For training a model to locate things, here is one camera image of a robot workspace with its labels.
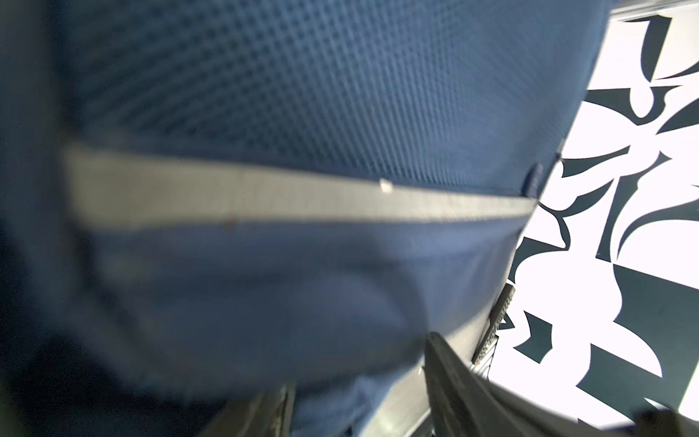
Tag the navy blue school backpack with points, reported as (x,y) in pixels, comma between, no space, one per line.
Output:
(203,200)

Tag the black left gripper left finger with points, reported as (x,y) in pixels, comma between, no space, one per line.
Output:
(267,414)

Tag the black tv remote control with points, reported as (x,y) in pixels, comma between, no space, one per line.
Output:
(497,313)

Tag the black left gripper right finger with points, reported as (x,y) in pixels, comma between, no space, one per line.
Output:
(460,403)

